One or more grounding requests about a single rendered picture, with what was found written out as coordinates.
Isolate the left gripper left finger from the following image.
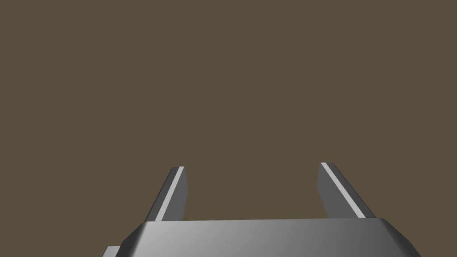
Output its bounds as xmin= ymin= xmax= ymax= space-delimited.
xmin=145 ymin=166 xmax=189 ymax=222

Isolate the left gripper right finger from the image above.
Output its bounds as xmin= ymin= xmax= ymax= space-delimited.
xmin=316 ymin=162 xmax=377 ymax=220

